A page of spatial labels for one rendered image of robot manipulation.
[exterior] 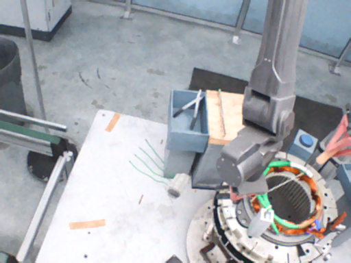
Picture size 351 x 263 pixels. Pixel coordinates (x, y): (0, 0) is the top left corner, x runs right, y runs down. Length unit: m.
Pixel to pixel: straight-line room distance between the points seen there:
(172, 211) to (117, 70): 1.72
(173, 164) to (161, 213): 0.16
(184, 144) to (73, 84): 1.70
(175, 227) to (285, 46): 0.75
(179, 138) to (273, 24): 0.54
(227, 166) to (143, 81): 2.11
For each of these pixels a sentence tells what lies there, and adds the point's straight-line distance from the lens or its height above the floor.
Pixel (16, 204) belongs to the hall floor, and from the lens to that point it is 2.10.
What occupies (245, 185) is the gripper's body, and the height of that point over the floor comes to 1.26.
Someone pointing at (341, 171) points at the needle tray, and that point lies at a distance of 1.13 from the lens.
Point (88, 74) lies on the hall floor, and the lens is 2.69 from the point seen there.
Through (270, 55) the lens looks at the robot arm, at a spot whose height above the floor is 1.51.
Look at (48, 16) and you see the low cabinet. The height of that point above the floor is 0.25.
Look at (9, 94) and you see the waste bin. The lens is 2.13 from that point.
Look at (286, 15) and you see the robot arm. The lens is 0.54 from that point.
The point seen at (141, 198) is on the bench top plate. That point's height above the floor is 0.78.
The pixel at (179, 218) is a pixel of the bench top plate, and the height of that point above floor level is 0.78.
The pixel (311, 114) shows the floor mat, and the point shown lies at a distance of 2.86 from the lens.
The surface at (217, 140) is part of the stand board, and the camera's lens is 0.99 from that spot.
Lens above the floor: 1.82
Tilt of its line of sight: 54 degrees down
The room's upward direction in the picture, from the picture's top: 11 degrees clockwise
